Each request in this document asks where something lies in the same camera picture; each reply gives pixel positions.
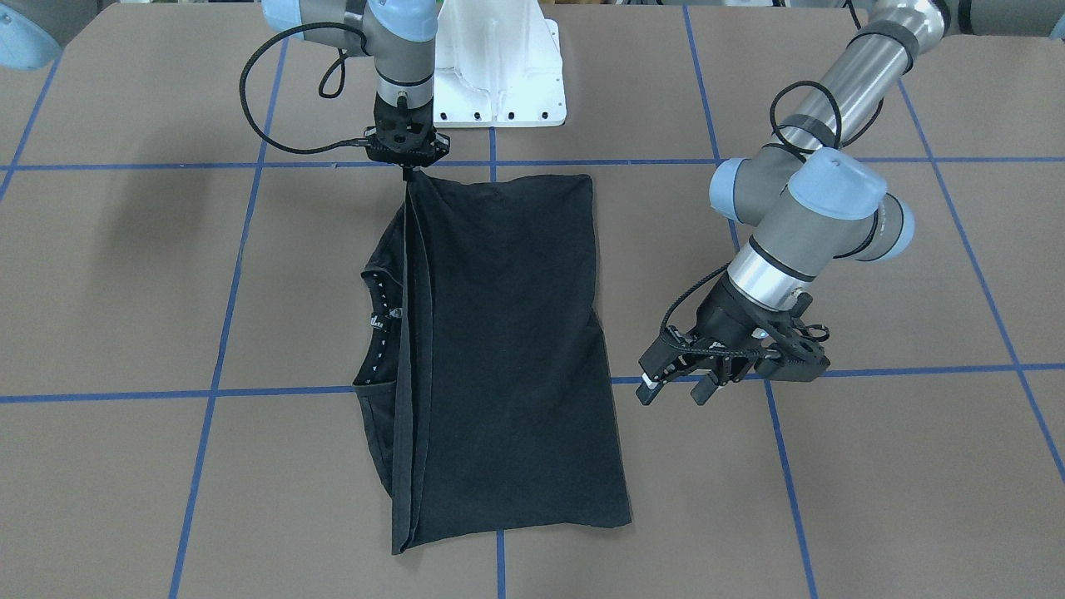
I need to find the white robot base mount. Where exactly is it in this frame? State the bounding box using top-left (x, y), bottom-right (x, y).
top-left (433, 1), bottom-right (567, 129)

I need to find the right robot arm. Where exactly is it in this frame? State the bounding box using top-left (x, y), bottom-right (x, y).
top-left (237, 1), bottom-right (450, 182)

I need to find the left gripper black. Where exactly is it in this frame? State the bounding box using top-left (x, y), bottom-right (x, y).
top-left (637, 275), bottom-right (830, 406)

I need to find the black graphic t-shirt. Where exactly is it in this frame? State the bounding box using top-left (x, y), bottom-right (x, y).
top-left (353, 171), bottom-right (632, 555)

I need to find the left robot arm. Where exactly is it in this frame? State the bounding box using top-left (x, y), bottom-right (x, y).
top-left (637, 1), bottom-right (1063, 405)

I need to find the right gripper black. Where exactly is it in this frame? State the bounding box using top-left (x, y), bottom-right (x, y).
top-left (364, 96), bottom-right (450, 183)

